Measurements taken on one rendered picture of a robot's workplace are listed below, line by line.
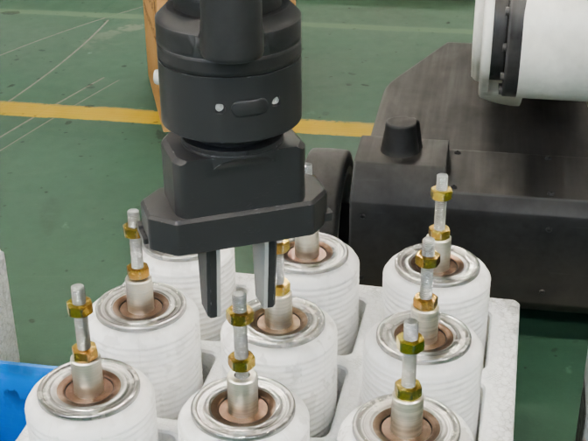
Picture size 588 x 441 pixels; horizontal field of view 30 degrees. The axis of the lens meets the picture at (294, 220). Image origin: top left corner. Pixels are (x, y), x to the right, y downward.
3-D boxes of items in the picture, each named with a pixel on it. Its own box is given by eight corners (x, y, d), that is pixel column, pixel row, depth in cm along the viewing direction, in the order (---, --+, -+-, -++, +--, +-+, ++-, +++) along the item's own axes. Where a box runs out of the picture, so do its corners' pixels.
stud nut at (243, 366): (226, 372, 77) (226, 361, 77) (229, 358, 78) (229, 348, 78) (254, 373, 77) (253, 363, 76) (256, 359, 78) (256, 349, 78)
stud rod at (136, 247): (132, 290, 91) (125, 208, 88) (144, 288, 92) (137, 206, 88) (135, 296, 91) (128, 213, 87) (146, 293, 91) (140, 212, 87)
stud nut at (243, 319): (224, 325, 75) (223, 315, 75) (227, 312, 77) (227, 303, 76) (252, 327, 75) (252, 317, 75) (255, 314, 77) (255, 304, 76)
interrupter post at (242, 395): (220, 413, 79) (218, 375, 78) (242, 398, 81) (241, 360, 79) (243, 426, 78) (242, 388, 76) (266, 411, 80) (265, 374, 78)
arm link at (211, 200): (156, 275, 67) (142, 90, 61) (127, 208, 75) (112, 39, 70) (349, 243, 70) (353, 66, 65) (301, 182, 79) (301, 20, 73)
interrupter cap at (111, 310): (99, 290, 95) (98, 283, 95) (186, 285, 96) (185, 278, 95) (92, 338, 88) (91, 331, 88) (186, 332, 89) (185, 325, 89)
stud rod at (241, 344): (234, 388, 78) (230, 297, 74) (236, 380, 79) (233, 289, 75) (248, 388, 78) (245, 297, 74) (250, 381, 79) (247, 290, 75)
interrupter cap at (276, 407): (169, 415, 79) (168, 407, 79) (241, 369, 84) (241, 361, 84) (244, 459, 75) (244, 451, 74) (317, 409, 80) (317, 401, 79)
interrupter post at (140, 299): (127, 304, 93) (124, 269, 91) (156, 302, 93) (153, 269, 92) (126, 318, 91) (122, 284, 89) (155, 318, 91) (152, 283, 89)
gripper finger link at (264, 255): (266, 314, 74) (264, 233, 72) (253, 290, 77) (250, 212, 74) (288, 310, 75) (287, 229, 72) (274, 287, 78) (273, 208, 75)
